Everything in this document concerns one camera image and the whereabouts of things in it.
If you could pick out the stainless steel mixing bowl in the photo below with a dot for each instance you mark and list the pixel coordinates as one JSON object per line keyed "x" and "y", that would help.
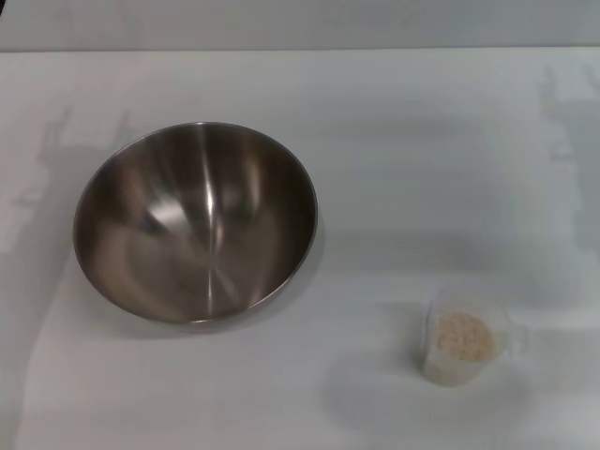
{"x": 187, "y": 225}

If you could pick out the uncooked white rice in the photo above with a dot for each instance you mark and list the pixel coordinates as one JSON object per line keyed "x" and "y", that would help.
{"x": 465, "y": 335}

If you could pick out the translucent plastic measuring cup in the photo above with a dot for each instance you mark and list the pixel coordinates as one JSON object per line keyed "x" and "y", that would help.
{"x": 440, "y": 370}

